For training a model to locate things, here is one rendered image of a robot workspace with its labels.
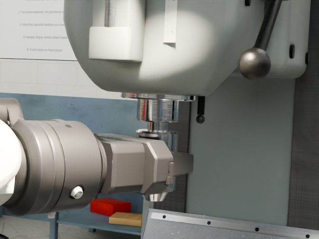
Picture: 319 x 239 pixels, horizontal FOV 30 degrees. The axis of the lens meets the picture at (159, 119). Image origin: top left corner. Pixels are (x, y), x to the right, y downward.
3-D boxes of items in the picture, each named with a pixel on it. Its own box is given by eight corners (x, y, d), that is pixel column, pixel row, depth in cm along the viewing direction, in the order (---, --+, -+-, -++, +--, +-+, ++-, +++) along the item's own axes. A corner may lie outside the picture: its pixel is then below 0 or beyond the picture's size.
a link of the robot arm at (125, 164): (177, 124, 60) (80, 124, 52) (172, 219, 60) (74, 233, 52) (100, 115, 69) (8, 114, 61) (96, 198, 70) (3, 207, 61)
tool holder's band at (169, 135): (128, 139, 65) (129, 130, 65) (145, 136, 70) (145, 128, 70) (169, 142, 64) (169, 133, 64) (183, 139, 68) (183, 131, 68)
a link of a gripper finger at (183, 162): (188, 176, 67) (147, 179, 63) (189, 148, 67) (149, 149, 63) (198, 178, 66) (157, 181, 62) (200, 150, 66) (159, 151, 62)
